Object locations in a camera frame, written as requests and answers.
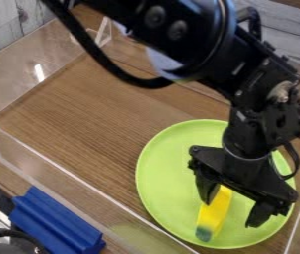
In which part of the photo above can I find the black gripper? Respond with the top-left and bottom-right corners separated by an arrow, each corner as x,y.
187,132 -> 299,228

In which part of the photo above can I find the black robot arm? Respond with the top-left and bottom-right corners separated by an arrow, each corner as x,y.
43,0 -> 300,227

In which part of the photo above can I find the black cable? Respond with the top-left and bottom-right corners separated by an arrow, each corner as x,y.
0,227 -> 48,254

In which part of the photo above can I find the yellow toy banana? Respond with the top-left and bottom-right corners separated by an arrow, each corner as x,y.
195,186 -> 232,242

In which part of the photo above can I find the clear acrylic enclosure wall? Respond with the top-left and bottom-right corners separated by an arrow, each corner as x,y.
0,21 -> 300,254

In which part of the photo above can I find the clear acrylic corner bracket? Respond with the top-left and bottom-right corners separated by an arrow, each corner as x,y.
84,17 -> 112,48

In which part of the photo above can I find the blue plastic clamp block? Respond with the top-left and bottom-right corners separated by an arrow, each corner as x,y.
9,187 -> 106,254

